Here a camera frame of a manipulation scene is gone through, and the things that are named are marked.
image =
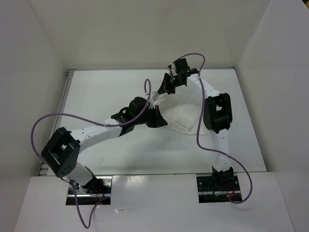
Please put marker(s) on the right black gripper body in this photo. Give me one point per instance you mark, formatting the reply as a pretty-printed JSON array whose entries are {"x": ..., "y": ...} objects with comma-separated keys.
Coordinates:
[{"x": 175, "y": 82}]

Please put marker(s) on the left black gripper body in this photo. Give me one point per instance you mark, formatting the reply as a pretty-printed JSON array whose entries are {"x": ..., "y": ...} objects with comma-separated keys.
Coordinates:
[{"x": 148, "y": 118}]

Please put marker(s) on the white pleated skirt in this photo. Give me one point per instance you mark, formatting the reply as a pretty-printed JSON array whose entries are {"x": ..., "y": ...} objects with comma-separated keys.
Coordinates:
[{"x": 181, "y": 111}]

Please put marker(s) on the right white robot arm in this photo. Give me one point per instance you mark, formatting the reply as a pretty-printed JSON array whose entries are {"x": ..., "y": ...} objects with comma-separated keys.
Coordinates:
[{"x": 216, "y": 115}]

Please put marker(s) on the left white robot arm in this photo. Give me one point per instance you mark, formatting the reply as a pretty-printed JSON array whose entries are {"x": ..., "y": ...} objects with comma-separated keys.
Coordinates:
[{"x": 63, "y": 148}]

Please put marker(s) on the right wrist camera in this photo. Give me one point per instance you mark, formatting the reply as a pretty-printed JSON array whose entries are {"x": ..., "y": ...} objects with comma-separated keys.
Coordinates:
[{"x": 179, "y": 66}]

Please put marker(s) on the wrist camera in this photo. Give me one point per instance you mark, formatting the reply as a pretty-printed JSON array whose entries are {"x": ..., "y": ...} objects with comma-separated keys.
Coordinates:
[
  {"x": 136, "y": 106},
  {"x": 179, "y": 66}
]

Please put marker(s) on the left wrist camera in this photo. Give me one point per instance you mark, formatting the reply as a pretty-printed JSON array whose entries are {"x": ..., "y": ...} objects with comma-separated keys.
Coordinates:
[{"x": 136, "y": 106}]

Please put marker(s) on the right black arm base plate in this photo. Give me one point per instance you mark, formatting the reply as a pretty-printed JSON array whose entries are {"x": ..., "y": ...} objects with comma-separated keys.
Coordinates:
[{"x": 209, "y": 192}]

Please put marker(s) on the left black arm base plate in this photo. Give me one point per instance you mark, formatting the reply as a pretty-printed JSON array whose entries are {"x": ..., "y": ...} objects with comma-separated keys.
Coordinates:
[{"x": 100, "y": 194}]

